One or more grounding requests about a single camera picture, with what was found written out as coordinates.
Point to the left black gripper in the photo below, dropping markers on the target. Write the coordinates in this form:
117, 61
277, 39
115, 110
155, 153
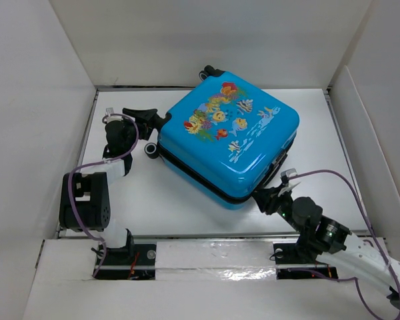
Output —
148, 116

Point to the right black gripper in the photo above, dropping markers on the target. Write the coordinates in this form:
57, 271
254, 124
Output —
268, 195

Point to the blue kids suitcase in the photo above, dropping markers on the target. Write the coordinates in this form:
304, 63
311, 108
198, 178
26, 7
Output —
226, 136

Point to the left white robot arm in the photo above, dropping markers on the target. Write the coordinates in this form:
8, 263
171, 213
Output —
85, 205

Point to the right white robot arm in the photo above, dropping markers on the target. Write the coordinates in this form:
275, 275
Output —
326, 241

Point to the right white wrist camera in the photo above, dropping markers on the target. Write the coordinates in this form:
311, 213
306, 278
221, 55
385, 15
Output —
286, 185

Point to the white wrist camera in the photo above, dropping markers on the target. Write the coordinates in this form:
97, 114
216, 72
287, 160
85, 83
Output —
110, 115
286, 185

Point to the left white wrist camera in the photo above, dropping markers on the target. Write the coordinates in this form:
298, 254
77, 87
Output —
110, 115

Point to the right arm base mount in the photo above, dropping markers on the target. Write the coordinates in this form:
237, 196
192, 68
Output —
291, 266

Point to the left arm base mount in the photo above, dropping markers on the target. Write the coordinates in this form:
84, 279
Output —
118, 265

